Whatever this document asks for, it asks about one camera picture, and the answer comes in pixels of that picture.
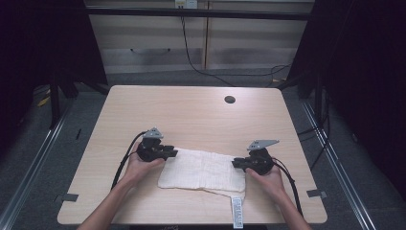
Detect metal floor rail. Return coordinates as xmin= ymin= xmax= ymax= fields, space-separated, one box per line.
xmin=301 ymin=101 xmax=378 ymax=230
xmin=0 ymin=104 xmax=75 ymax=230

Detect black horizontal frame bar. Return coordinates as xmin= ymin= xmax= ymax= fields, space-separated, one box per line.
xmin=85 ymin=7 xmax=313 ymax=22

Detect long black wall cable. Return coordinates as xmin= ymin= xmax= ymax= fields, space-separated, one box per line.
xmin=179 ymin=14 xmax=292 ymax=88

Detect black stand post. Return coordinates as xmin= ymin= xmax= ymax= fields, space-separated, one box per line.
xmin=48 ymin=72 xmax=62 ymax=130

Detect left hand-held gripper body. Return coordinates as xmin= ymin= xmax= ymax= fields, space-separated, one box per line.
xmin=136 ymin=126 xmax=170 ymax=163

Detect person's right hand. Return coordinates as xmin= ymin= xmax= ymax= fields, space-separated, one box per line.
xmin=244 ymin=165 xmax=287 ymax=201

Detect person's left hand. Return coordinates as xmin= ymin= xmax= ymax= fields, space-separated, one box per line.
xmin=122 ymin=141 xmax=167 ymax=190

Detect white wall socket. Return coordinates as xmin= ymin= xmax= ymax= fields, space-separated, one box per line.
xmin=173 ymin=0 xmax=199 ymax=10

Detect hand-held gripper black cable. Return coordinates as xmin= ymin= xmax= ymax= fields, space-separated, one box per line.
xmin=110 ymin=130 xmax=149 ymax=192
xmin=271 ymin=157 xmax=305 ymax=218

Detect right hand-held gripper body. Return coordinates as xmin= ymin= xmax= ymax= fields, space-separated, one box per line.
xmin=242 ymin=139 xmax=281 ymax=176

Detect grey tape strip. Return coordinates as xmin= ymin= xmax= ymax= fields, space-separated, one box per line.
xmin=305 ymin=189 xmax=328 ymax=199
xmin=54 ymin=193 xmax=79 ymax=203

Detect black floor cables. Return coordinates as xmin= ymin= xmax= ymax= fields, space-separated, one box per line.
xmin=297 ymin=89 xmax=332 ymax=167

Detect dark curtain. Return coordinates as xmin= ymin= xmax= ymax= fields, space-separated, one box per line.
xmin=0 ymin=0 xmax=109 ymax=161
xmin=286 ymin=0 xmax=406 ymax=200

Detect left hand-held gripper black cable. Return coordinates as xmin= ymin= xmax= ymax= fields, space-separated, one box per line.
xmin=110 ymin=130 xmax=149 ymax=192

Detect right hand-held gripper black cable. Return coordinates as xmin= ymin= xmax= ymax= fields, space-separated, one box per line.
xmin=271 ymin=157 xmax=305 ymax=218

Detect white towel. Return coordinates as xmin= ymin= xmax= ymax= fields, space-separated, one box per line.
xmin=157 ymin=147 xmax=247 ymax=230

